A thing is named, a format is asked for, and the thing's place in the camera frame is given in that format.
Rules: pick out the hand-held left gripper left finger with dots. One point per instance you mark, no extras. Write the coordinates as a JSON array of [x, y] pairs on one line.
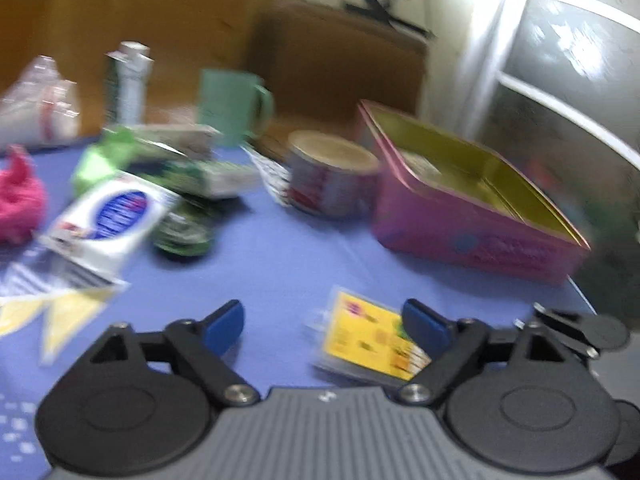
[[227, 325]]

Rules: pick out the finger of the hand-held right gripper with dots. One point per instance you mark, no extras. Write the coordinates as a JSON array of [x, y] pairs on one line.
[[595, 335]]

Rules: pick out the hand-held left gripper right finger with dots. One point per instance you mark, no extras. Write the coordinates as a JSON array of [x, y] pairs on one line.
[[425, 327]]

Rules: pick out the pink tin box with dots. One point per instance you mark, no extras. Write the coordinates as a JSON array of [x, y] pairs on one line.
[[465, 240]]

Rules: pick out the light green cloth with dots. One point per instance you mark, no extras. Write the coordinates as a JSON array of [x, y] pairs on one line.
[[100, 162]]

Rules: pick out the yellow card packet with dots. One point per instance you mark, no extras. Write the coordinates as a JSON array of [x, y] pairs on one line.
[[370, 335]]

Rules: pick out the dark green round packet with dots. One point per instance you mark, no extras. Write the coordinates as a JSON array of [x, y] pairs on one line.
[[182, 235]]

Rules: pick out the white green flat box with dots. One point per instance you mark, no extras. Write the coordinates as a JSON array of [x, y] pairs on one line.
[[210, 172]]

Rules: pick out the white packet with blue label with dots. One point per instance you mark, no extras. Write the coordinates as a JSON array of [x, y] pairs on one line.
[[112, 220]]

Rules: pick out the white patterned packet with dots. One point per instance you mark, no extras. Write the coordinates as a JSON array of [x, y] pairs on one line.
[[272, 175]]

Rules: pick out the yellow triangle patterned packet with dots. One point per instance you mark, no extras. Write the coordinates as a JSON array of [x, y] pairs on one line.
[[60, 310]]

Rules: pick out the round tin can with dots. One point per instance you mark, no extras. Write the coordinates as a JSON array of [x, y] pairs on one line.
[[327, 180]]

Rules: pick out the green mug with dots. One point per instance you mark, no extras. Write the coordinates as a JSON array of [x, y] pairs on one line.
[[225, 105]]

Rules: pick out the pink fluffy cloth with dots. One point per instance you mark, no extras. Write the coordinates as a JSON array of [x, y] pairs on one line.
[[20, 200]]

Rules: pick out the white green carton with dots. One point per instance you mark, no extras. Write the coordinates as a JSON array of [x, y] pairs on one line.
[[127, 85]]

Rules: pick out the frosted glass door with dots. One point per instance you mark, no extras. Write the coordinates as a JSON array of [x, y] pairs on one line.
[[565, 60]]

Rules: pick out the brown chair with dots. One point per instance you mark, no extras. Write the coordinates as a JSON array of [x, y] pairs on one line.
[[335, 65]]

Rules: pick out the clear plastic bag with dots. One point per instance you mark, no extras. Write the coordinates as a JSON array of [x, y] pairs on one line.
[[37, 105]]

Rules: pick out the brown wooden cabinet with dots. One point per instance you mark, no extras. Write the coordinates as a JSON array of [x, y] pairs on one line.
[[125, 5]]

